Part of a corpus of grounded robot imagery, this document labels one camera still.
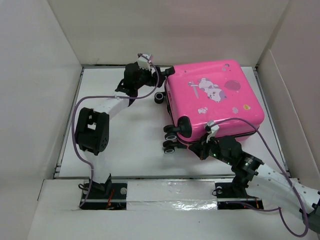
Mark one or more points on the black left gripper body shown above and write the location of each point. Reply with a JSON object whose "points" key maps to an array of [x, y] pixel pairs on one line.
{"points": [[145, 78]]}

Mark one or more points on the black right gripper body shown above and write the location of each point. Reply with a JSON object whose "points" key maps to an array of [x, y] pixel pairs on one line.
{"points": [[214, 152]]}

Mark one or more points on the pink hard-shell suitcase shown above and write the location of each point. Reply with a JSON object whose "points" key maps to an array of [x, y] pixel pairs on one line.
{"points": [[200, 94]]}

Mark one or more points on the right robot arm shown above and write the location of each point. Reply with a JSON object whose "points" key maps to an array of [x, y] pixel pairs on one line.
{"points": [[261, 181]]}

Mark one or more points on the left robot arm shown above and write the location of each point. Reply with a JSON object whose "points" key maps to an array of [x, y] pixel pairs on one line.
{"points": [[90, 132]]}

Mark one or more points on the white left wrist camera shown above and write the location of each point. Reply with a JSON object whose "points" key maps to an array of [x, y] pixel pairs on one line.
{"points": [[144, 61]]}

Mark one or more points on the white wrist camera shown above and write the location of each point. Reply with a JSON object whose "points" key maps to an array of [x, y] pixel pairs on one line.
{"points": [[212, 129], [144, 61]]}

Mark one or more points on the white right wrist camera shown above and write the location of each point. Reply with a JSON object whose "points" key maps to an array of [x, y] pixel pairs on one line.
{"points": [[212, 129]]}

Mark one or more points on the white foam block rail cover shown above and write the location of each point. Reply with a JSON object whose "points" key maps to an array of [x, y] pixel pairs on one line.
{"points": [[171, 195]]}

